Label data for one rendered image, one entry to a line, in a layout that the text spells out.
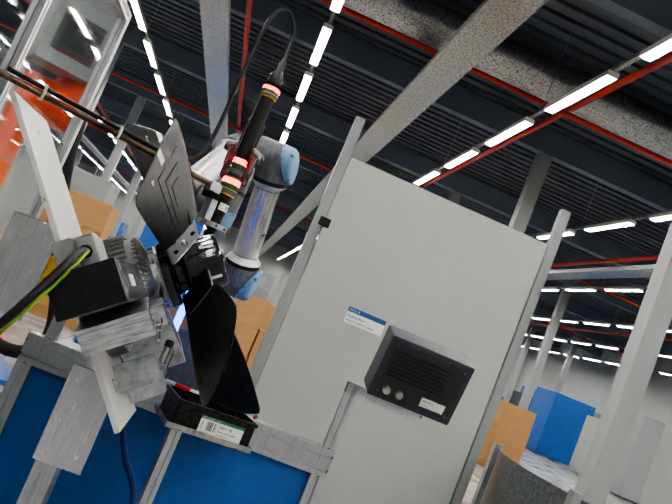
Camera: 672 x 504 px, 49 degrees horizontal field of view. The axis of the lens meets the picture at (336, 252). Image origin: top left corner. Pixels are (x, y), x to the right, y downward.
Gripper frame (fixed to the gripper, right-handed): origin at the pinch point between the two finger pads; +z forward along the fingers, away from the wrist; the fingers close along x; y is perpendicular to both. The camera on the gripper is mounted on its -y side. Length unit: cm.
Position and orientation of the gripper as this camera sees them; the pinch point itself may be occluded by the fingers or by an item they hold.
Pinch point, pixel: (245, 145)
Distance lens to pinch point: 174.4
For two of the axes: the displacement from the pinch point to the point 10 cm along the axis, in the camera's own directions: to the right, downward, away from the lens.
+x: -9.1, -3.9, -1.2
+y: -3.8, 9.2, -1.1
